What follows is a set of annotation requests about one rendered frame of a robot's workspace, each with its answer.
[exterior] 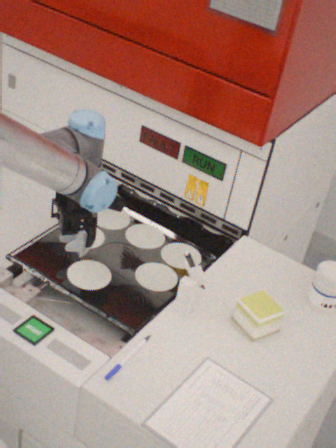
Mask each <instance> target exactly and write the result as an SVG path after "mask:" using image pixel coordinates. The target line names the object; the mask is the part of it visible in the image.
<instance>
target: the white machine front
mask: <svg viewBox="0 0 336 448"><path fill-rule="evenodd" d="M78 109H90V110H94V111H97V112H99V113H100V114H102V115H103V116H104V119H105V145H104V153H103V161H106V162H108V163H110V164H112V165H114V166H116V167H118V168H120V169H122V170H124V171H126V172H128V173H130V174H132V175H134V176H135V177H137V178H139V179H141V180H143V181H145V182H147V183H149V184H151V185H153V186H155V187H157V188H159V189H161V190H163V191H166V192H168V193H170V194H172V195H174V196H176V197H178V198H180V199H182V200H184V201H186V202H188V203H190V204H191V205H193V206H195V207H197V208H199V209H201V210H203V211H205V212H207V213H209V214H211V215H213V216H215V217H217V218H219V219H220V220H222V221H226V222H228V223H230V224H232V225H233V226H234V227H238V228H240V229H242V234H241V237H240V239H241V238H242V237H243V236H247V237H249V231H250V227H251V224H252V221H253V218H254V214H255V211H256V207H257V204H258V200H259V197H260V194H261V191H262V188H263V184H264V181H265V177H266V174H267V170H268V167H269V163H270V160H271V158H272V154H273V151H274V147H275V144H276V140H277V139H274V138H273V139H272V140H271V141H269V142H268V143H267V144H265V145H264V146H263V147H258V146H256V145H254V144H252V143H250V142H248V141H246V140H244V139H241V138H239V137H237V136H235V135H232V134H230V133H228V132H226V131H221V130H220V129H218V128H215V127H213V126H211V125H209V124H206V123H204V122H202V121H200V120H197V119H195V118H193V117H192V116H189V115H187V114H185V113H182V112H180V111H178V110H176V109H173V108H171V107H169V106H167V105H164V104H163V103H161V102H159V101H156V100H154V99H150V98H147V97H145V96H143V95H141V94H138V93H136V92H134V91H133V90H130V89H128V88H126V87H124V86H121V85H119V84H117V83H114V82H112V81H110V80H108V79H105V78H103V77H102V76H100V75H97V74H95V73H93V72H91V71H88V70H86V69H84V68H82V67H79V66H77V65H75V64H71V63H69V62H67V61H65V60H62V59H60V58H58V57H56V56H53V55H51V54H49V53H47V52H44V51H42V50H40V49H38V48H36V47H34V46H32V45H29V44H27V43H25V42H23V41H20V40H18V39H16V38H14V37H11V36H9V35H8V34H6V33H3V58H2V113H4V114H6V115H7V116H9V117H10V118H12V119H13V120H15V121H17V122H19V123H21V124H22V125H24V126H26V127H29V128H31V129H33V130H35V131H36V132H38V133H43V132H46V131H50V130H53V129H57V128H63V127H66V126H68V121H69V119H70V115H71V114H72V113H73V111H75V110H78ZM142 127H143V128H145V129H147V130H149V131H153V132H156V133H158V134H160V135H162V136H163V137H165V138H167V139H170V140H172V141H174V142H176V143H178V144H179V147H178V152H177V157H176V158H174V157H172V156H170V155H168V154H166V153H164V152H162V151H160V150H158V149H156V148H154V147H152V146H150V145H148V144H146V143H144V142H141V141H140V137H141V131H142ZM186 147H187V148H189V149H191V150H192V151H194V152H197V153H199V154H201V155H203V156H205V157H207V158H210V159H212V160H214V161H216V162H220V163H221V164H224V169H223V173H222V177H221V179H219V178H217V177H215V176H213V175H211V174H209V173H207V172H205V171H203V170H200V169H198V168H196V167H194V166H192V165H191V164H189V163H187V162H183V161H184V156H185V151H186ZM189 174H191V175H193V176H195V177H197V178H198V182H199V179H201V180H203V181H205V182H208V183H209V187H208V191H207V196H206V201H205V206H204V207H203V206H201V205H199V204H197V203H195V197H196V192H197V188H198V182H197V186H196V190H195V193H194V197H193V201H191V200H190V199H188V198H186V197H184V194H185V191H186V187H187V182H188V178H189ZM123 200H124V201H125V202H126V203H127V204H126V205H128V206H130V207H132V208H134V209H135V210H137V211H139V212H141V213H143V214H144V215H146V216H148V217H150V218H152V219H154V220H158V221H160V222H162V223H163V224H164V225H166V226H168V227H170V228H172V229H174V230H176V231H178V232H180V233H182V234H184V235H185V236H187V237H189V238H191V239H192V240H194V241H196V242H198V243H200V244H202V245H204V246H205V247H207V248H209V249H211V250H215V251H217V252H219V253H220V254H222V255H223V254H224V253H225V252H226V251H225V250H221V249H220V248H219V247H217V246H215V245H213V244H211V243H209V242H207V241H205V240H203V239H201V238H199V237H197V236H196V235H194V234H192V233H191V232H189V231H187V230H185V229H183V228H181V227H179V226H177V225H175V224H173V223H172V222H170V221H168V220H164V219H163V218H161V217H159V216H157V215H155V214H153V213H151V212H149V211H148V210H146V209H144V208H142V207H140V206H138V205H136V204H135V203H133V202H131V201H129V200H127V199H125V198H124V197H123Z"/></svg>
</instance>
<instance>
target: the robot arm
mask: <svg viewBox="0 0 336 448"><path fill-rule="evenodd" d="M104 145H105V119H104V116H103V115H102V114H100V113H99V112H97V111H94V110H90V109H78V110H75V111H73V113H72V114H71V115H70V119H69V121H68V126H66V127H63V128H57V129H53V130H50V131H46V132H43V133H38V132H36V131H35V130H33V129H31V128H29V127H26V126H24V125H22V124H21V123H19V122H17V121H15V120H13V119H12V118H10V117H9V116H7V115H6V114H4V113H2V112H0V166H2V167H5V168H7V169H9V170H11V171H12V172H14V173H17V174H19V175H21V176H23V177H25V178H27V179H30V180H32V181H34V182H36V183H38V184H40V185H43V186H44V187H46V188H48V189H50V190H55V198H52V204H51V219H52V218H56V219H57V220H58V223H59V227H58V229H59V230H60V232H61V233H62V234H61V235H60V238H59V240H60V242H62V243H69V244H68V245H66V247H65V250H66V251H77V254H78V256H79V257H82V256H84V255H85V254H86V253H87V251H88V250H90V248H91V247H92V246H93V244H94V242H95V240H96V235H97V223H98V213H99V212H102V211H104V210H106V208H107V209H111V210H113V211H117V212H122V210H123V209H124V207H125V205H126V204H127V203H126V202H125V201H124V200H123V197H122V196H121V195H120V194H118V193H117V184H116V182H115V180H114V179H113V178H112V177H110V176H109V175H108V174H107V172H106V171H104V170H102V161H103V153H104ZM54 204H55V206H56V207H57V213H53V205H54Z"/></svg>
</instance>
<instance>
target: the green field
mask: <svg viewBox="0 0 336 448"><path fill-rule="evenodd" d="M183 162H187V163H189V164H191V165H192V166H194V167H196V168H198V169H200V170H203V171H205V172H207V173H209V174H211V175H213V176H215V177H217V178H219V179H221V177H222V173H223V169H224V164H221V163H220V162H216V161H214V160H212V159H210V158H207V157H205V156H203V155H201V154H199V153H197V152H194V151H192V150H191V149H189V148H187V147H186V151H185V156H184V161H183Z"/></svg>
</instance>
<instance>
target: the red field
mask: <svg viewBox="0 0 336 448"><path fill-rule="evenodd" d="M140 141H141V142H144V143H146V144H148V145H150V146H152V147H154V148H156V149H158V150H160V151H162V152H164V153H166V154H168V155H170V156H172V157H174V158H176V157H177V152H178V147H179V144H178V143H176V142H174V141H172V140H170V139H167V138H165V137H163V136H162V135H160V134H158V133H156V132H153V131H149V130H147V129H145V128H143V127H142V131H141V137H140Z"/></svg>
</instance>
